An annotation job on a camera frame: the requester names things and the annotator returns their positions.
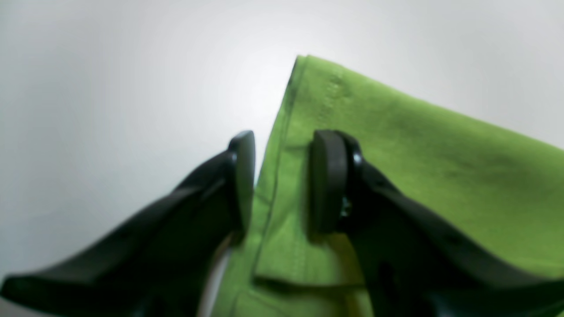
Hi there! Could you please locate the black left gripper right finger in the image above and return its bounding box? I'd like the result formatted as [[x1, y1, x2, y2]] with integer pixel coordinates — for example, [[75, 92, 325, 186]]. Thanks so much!
[[309, 130, 563, 317]]

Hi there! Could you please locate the green T-shirt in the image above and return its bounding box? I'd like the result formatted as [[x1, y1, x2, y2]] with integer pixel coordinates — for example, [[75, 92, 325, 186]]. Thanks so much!
[[210, 55, 564, 317]]

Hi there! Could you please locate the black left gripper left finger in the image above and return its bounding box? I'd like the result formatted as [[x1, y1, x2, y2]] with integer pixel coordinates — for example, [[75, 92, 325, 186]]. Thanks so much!
[[1, 131, 255, 317]]

